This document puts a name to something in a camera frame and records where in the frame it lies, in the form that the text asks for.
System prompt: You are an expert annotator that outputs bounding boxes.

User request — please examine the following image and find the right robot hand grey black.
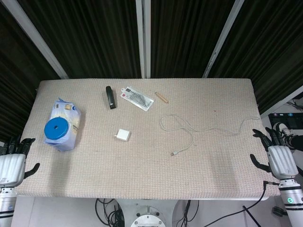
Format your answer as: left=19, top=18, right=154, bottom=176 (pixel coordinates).
left=250, top=122, right=299, bottom=182

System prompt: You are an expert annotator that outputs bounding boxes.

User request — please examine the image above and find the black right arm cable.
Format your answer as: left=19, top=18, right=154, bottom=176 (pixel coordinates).
left=242, top=180, right=281, bottom=219

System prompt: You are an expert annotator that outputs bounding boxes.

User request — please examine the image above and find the blue white tissue pack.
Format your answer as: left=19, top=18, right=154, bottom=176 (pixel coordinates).
left=43, top=96, right=82, bottom=153

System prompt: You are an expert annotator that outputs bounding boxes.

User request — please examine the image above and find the black device with stickers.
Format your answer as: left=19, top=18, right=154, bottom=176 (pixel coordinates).
left=268, top=113, right=303, bottom=130

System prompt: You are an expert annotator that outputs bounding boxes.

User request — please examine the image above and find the white USB cable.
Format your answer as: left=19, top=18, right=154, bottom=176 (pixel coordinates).
left=160, top=114, right=260, bottom=157

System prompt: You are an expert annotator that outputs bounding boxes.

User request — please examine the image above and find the clear plastic packaged item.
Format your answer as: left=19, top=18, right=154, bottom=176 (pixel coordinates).
left=120, top=85, right=155, bottom=111

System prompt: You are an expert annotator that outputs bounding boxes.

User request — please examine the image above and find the beige waffle tablecloth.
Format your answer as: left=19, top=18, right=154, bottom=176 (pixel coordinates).
left=14, top=78, right=281, bottom=198

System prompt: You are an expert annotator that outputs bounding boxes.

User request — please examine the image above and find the black hanging cable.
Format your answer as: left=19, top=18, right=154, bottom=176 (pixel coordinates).
left=175, top=200, right=199, bottom=227

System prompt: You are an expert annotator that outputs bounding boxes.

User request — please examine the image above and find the left robot hand grey black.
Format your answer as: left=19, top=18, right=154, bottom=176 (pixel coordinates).
left=0, top=137, right=40, bottom=187

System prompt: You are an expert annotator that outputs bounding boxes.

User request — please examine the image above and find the white metal frame post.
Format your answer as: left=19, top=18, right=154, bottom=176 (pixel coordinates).
left=202, top=0, right=246, bottom=78
left=259, top=85, right=303, bottom=116
left=135, top=0, right=152, bottom=79
left=2, top=0, right=69, bottom=79

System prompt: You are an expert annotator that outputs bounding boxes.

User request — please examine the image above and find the white black sneaker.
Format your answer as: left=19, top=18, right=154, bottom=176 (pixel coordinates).
left=274, top=122, right=303, bottom=151

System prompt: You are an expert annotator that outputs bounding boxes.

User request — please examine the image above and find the dark pleated curtain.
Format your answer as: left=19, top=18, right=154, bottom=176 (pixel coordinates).
left=0, top=0, right=303, bottom=142

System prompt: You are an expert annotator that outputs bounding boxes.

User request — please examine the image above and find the short wooden stick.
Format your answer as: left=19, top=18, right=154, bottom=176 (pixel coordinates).
left=155, top=91, right=169, bottom=104

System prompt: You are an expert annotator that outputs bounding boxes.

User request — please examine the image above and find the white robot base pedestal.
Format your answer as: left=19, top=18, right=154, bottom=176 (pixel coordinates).
left=116, top=198, right=199, bottom=227

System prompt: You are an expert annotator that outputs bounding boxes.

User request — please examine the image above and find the blue round disc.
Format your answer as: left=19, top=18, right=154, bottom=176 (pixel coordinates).
left=44, top=117, right=70, bottom=140

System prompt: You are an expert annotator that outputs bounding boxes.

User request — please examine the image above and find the black chair base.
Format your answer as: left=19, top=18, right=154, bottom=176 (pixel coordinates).
left=272, top=206, right=288, bottom=217

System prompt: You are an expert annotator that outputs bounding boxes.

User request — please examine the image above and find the white charger adapter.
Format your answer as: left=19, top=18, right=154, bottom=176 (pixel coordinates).
left=114, top=128, right=132, bottom=142

